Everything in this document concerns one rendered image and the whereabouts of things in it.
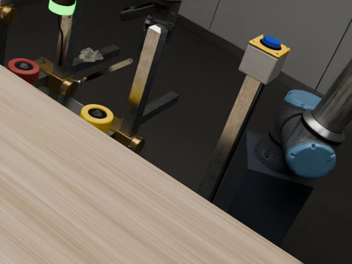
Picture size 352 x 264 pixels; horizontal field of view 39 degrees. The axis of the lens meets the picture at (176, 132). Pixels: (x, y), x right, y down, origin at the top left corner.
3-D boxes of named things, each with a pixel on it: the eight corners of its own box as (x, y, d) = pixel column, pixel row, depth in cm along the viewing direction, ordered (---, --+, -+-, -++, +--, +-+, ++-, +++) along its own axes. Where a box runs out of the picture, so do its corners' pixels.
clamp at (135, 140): (106, 125, 140) (109, 110, 137) (143, 150, 136) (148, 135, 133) (91, 133, 135) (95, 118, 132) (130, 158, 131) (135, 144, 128)
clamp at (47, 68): (42, 72, 145) (44, 56, 142) (76, 94, 141) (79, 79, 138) (27, 77, 141) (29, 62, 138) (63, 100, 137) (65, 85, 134)
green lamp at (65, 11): (60, 2, 126) (62, -6, 125) (78, 12, 124) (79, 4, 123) (43, 6, 121) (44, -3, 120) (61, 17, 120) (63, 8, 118)
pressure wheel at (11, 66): (20, 89, 139) (24, 53, 133) (40, 103, 137) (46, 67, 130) (-3, 98, 133) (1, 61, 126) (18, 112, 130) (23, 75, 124)
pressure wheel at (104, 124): (72, 137, 128) (79, 100, 122) (102, 139, 131) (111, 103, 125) (75, 157, 122) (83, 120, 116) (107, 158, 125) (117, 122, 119)
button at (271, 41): (264, 41, 105) (267, 33, 104) (281, 49, 104) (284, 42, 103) (257, 45, 102) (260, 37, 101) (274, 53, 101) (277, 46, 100)
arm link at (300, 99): (305, 130, 188) (326, 91, 179) (313, 157, 174) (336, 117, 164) (267, 120, 186) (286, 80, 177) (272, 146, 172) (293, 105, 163)
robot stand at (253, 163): (199, 233, 228) (245, 130, 196) (250, 248, 230) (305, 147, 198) (196, 276, 208) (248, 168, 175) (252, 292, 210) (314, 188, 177)
